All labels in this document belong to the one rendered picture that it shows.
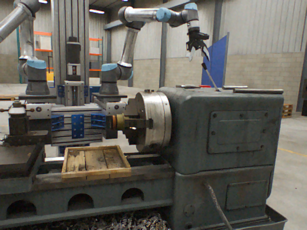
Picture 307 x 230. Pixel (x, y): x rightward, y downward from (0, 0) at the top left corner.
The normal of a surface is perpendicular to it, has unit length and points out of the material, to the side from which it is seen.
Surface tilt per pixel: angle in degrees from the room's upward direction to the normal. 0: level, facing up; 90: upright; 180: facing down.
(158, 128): 90
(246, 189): 90
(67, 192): 88
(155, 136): 104
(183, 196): 90
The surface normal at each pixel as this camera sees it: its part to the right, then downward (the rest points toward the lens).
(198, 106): 0.29, 0.17
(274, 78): -0.83, 0.07
